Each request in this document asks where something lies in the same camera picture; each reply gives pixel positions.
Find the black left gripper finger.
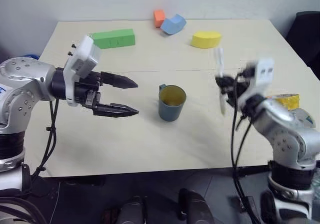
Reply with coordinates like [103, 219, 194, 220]
[92, 102, 140, 119]
[100, 71, 139, 90]

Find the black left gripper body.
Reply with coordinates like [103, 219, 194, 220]
[73, 70, 104, 110]

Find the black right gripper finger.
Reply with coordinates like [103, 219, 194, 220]
[219, 87, 236, 107]
[215, 74, 236, 88]

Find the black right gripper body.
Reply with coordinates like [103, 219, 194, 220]
[234, 63, 258, 103]

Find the blue-grey mug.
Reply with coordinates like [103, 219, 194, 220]
[157, 84, 187, 122]

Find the green rectangular foam block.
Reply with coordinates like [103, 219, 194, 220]
[90, 28, 137, 50]

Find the yellow half-round foam block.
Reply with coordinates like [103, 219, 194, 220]
[189, 30, 223, 49]

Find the yellow tape roll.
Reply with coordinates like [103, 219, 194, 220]
[271, 93, 301, 111]

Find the orange foam block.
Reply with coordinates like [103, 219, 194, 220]
[153, 9, 166, 28]

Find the black chair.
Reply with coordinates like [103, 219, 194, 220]
[285, 10, 320, 81]

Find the blue curved foam block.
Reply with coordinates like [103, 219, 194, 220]
[160, 13, 187, 36]

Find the dark rounded shape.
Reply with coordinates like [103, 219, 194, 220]
[116, 195, 149, 224]
[177, 188, 215, 224]

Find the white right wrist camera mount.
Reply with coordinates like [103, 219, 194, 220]
[236, 57, 275, 108]

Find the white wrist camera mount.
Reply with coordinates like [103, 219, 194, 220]
[236, 57, 275, 108]
[62, 35, 102, 107]

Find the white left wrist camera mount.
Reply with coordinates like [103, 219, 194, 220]
[62, 35, 102, 107]

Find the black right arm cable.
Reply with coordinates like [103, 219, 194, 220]
[230, 74, 262, 224]

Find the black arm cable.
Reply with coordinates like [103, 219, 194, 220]
[24, 98, 60, 185]
[230, 74, 262, 224]

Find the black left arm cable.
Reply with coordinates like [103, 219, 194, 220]
[24, 98, 60, 185]

